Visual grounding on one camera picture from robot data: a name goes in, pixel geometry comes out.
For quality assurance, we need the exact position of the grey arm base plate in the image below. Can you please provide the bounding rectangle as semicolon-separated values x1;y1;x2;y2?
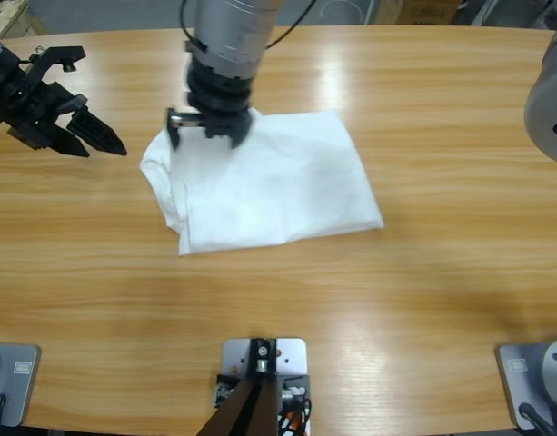
0;342;42;428
494;338;557;431

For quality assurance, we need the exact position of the white mounting block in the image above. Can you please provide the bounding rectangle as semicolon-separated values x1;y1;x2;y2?
213;337;313;436

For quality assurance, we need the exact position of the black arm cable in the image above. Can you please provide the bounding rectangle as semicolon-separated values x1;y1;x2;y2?
179;0;316;49

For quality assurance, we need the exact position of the cardboard box stack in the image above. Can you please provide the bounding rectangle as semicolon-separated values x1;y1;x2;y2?
0;0;47;41

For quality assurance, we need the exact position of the dark camera post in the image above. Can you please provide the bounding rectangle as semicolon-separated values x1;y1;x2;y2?
200;337;279;436

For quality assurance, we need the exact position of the round grey base disc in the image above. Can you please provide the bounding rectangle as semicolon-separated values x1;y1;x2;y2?
534;336;557;405

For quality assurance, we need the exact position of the dark background equipment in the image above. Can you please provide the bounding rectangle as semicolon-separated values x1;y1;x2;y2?
454;0;557;32

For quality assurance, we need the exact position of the brown cardboard box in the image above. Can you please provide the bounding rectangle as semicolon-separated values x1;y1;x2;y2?
373;0;465;26

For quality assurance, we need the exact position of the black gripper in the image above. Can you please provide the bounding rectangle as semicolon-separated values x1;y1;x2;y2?
164;55;257;152
0;48;128;159

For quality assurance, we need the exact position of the white t-shirt with black logo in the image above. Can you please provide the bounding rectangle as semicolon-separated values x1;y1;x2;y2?
139;107;385;257

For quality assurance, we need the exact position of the thin white cable loop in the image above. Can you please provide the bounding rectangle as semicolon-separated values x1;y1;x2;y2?
321;0;365;22

